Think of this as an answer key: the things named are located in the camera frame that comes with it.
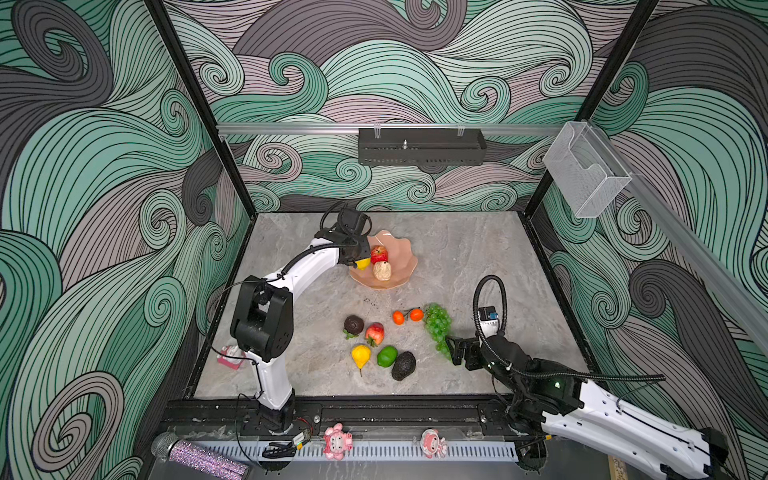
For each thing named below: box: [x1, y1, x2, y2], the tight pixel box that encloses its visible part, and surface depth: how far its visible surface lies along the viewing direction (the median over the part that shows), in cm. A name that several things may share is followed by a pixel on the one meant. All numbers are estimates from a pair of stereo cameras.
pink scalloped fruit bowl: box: [350, 230, 418, 289], surface depth 105 cm
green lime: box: [377, 345, 399, 368], surface depth 82 cm
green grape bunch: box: [424, 302, 452, 361], surface depth 88 cm
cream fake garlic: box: [373, 260, 392, 281], surface depth 97 cm
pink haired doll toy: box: [420, 427, 448, 459], surface depth 69 cm
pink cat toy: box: [323, 422, 353, 461], surface depth 69 cm
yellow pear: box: [351, 344, 372, 377], surface depth 82 cm
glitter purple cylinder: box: [151, 432, 250, 480], surface depth 67 cm
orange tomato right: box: [410, 308, 425, 322], surface depth 92 cm
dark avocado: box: [391, 351, 416, 381], surface depth 80 cm
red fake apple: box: [371, 245, 389, 265], surface depth 102 cm
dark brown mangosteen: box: [342, 314, 364, 340], surface depth 87 cm
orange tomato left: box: [392, 310, 405, 325], surface depth 91 cm
